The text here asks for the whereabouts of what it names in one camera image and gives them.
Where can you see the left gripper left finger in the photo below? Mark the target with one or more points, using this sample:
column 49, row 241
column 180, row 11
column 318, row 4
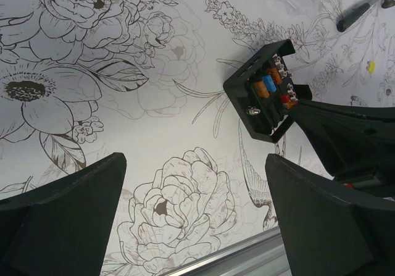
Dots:
column 63, row 228

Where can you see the red blade fuse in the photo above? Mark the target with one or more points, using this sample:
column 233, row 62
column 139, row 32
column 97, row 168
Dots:
column 285, row 98

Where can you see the orange blade fuse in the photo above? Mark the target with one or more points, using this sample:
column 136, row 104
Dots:
column 289, row 105

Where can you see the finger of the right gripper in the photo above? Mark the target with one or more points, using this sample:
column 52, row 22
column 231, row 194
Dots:
column 348, row 139

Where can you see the yellow blade fuse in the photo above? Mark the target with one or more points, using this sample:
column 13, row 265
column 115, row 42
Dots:
column 371, row 66

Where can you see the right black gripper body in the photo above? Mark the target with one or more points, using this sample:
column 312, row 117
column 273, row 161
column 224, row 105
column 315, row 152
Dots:
column 374, row 181

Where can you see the black fuse box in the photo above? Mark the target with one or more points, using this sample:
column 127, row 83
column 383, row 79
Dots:
column 255, row 88

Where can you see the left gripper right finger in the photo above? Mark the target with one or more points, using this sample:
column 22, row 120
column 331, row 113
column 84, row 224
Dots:
column 328, row 228

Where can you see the aluminium rail beam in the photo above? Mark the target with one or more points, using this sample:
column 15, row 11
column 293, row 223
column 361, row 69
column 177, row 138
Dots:
column 261, row 254

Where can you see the hammer with black handle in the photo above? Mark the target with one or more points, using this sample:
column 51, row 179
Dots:
column 352, row 15

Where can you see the floral patterned table mat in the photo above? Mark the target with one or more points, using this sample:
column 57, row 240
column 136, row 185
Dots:
column 82, row 79

